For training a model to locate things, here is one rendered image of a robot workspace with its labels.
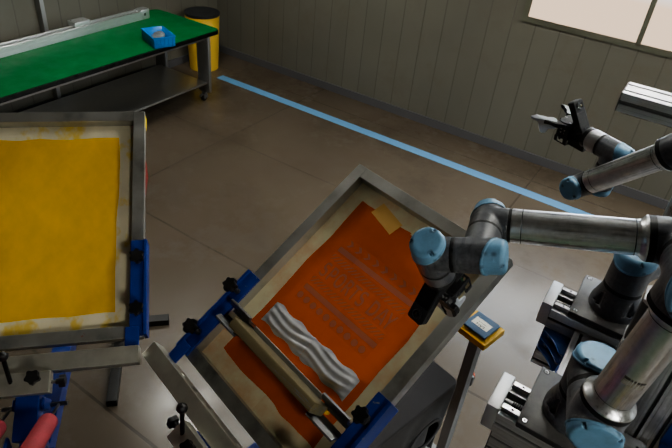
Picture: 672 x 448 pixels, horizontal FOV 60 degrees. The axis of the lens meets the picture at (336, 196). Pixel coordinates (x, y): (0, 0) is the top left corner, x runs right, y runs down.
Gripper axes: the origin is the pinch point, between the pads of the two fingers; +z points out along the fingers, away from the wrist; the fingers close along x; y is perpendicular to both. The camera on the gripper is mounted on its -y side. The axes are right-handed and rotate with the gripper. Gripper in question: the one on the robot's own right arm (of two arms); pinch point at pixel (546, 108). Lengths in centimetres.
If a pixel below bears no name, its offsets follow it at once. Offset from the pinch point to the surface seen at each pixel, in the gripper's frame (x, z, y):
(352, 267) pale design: -91, -17, 17
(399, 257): -80, -24, 13
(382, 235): -80, -15, 12
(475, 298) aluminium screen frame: -74, -50, 10
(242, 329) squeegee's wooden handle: -127, -18, 21
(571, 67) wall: 228, 164, 108
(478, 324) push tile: -43, -24, 66
